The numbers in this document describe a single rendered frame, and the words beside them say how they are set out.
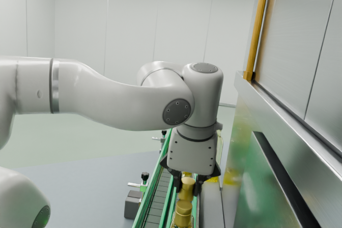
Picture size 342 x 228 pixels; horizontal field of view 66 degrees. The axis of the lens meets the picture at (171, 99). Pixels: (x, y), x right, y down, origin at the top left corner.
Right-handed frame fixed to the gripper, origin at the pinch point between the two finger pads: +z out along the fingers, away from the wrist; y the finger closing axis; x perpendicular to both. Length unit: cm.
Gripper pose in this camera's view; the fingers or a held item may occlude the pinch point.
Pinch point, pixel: (187, 183)
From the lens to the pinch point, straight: 63.6
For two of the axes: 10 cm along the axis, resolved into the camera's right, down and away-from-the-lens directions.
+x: -1.8, 4.6, -8.7
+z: -0.7, 8.7, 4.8
